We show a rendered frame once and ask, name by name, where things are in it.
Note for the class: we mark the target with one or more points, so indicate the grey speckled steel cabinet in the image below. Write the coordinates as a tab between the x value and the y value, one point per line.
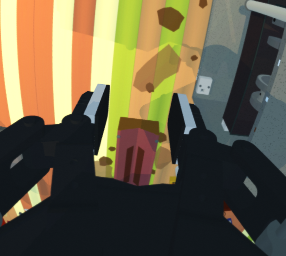
214	36

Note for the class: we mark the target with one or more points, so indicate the red slotted box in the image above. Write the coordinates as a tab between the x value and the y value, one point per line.
145	148

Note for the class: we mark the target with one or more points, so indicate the grey cradle block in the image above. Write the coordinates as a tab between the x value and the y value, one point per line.
274	42
263	82
257	101

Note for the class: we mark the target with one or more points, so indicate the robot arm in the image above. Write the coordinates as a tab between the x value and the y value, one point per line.
274	238

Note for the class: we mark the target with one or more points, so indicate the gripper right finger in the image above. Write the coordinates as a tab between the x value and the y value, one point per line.
198	159

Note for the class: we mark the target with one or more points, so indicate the small yellow block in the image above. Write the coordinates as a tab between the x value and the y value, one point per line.
173	180

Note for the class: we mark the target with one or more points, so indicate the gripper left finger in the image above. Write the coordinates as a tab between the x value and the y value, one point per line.
71	148

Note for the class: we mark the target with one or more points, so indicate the white square plate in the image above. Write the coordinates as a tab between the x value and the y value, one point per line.
203	84

